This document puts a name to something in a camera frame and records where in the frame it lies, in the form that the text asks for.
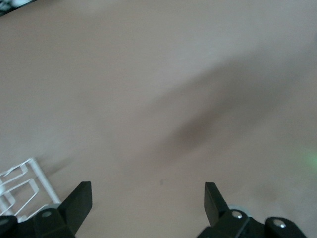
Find white wire cup rack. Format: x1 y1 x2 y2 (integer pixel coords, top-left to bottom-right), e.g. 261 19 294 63
0 157 61 223

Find brown table cover sheet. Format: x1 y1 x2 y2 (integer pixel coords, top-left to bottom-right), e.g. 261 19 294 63
0 0 317 238

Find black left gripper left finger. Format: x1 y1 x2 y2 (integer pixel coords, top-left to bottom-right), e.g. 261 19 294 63
0 181 93 238

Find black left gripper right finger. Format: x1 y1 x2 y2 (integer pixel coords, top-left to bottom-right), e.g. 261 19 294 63
197 182 307 238

